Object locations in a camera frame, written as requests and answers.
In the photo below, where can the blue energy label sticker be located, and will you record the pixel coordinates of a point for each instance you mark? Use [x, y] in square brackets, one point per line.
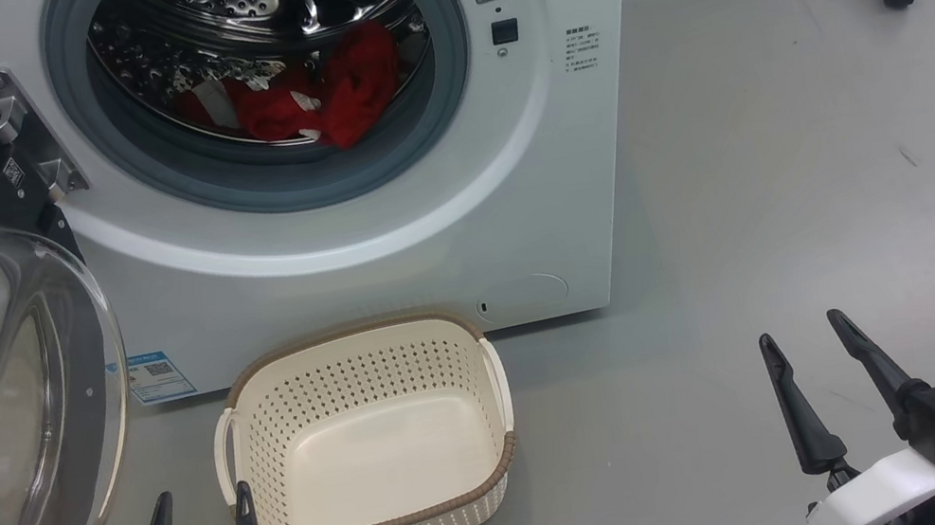
[161, 377]

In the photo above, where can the cream perforated laundry basket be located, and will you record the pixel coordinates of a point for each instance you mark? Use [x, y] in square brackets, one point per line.
[387, 459]

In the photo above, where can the small text label sticker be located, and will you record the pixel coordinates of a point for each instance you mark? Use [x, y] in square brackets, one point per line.
[582, 48]

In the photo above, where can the red garment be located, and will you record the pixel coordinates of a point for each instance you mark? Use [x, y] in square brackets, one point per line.
[358, 80]

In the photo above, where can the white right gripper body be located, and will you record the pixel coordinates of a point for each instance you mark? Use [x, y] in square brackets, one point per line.
[875, 498]

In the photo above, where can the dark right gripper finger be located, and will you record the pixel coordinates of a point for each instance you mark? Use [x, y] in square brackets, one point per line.
[807, 433]
[870, 360]

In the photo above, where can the round white filter cover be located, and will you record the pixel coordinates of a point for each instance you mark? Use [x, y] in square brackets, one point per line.
[526, 295]

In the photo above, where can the white front-load washing machine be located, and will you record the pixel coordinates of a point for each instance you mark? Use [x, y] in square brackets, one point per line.
[432, 278]

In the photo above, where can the metal washing machine door hinge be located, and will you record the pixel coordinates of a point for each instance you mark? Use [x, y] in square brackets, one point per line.
[27, 138]

